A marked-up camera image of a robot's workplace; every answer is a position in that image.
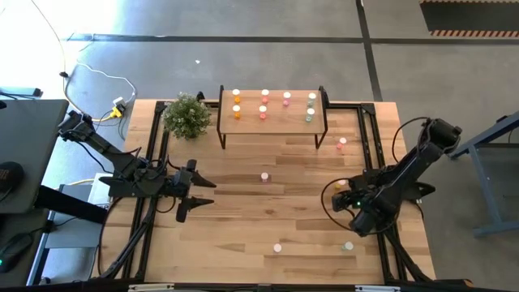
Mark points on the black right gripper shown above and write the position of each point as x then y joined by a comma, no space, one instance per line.
344,200

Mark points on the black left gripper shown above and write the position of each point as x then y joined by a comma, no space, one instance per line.
184,190

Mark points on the amber pill bottle white cap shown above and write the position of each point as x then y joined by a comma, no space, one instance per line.
338,184
236,96
237,112

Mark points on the red pill bottle white cap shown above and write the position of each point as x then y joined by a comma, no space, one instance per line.
341,142
262,112
264,96

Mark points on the pink pill bottle white cap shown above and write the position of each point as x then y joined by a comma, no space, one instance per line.
277,247
286,98
264,177

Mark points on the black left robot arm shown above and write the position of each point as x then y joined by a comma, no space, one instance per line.
121,162

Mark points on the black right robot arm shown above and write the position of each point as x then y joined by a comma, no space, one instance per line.
421,158

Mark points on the green potted plant black pot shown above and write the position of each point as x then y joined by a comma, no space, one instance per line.
186,115

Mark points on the white power adapter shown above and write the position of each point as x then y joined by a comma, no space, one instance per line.
119,101

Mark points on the black metal beam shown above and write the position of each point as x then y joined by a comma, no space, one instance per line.
69,204

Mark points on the grey equipment box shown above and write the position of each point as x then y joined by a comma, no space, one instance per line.
69,235

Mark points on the grey desk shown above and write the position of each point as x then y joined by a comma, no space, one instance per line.
28,142

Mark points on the black cap with logo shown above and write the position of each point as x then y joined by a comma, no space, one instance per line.
8,176

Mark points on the black computer mouse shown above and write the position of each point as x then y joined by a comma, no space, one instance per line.
14,251

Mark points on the black mat with hazard stripes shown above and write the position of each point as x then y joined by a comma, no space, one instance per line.
470,16

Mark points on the silver aluminium bracket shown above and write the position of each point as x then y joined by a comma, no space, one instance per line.
151,287
377,288

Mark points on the black aluminium rig frame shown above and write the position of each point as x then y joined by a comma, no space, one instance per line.
368,108

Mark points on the wooden shelf black metal frame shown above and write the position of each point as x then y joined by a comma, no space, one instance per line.
280,121

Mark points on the blue metal frame table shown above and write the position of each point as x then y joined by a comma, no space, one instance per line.
484,190

